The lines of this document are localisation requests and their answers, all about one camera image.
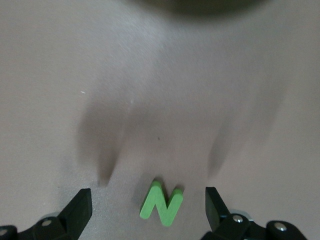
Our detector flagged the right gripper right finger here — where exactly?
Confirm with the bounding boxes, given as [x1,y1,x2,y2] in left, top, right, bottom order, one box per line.
[202,186,307,240]

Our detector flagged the green capital letter N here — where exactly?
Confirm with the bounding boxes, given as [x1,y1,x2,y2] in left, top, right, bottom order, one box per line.
[139,180,185,227]

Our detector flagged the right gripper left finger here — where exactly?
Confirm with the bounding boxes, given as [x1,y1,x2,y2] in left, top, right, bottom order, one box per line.
[0,187,92,240]

